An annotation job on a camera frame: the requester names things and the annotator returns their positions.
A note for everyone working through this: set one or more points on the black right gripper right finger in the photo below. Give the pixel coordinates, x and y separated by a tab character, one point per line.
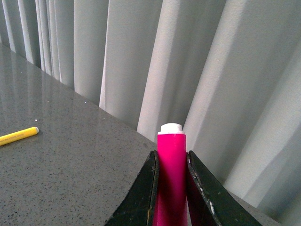
210	204

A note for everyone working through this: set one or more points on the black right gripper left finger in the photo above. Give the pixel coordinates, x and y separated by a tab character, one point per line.
138	207

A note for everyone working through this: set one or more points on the pink pen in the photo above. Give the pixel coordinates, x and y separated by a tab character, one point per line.
171	206

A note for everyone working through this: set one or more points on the grey pleated curtain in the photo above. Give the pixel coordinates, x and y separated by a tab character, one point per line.
229	71

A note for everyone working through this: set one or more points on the yellow pen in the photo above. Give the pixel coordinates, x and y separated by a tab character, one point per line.
22	134

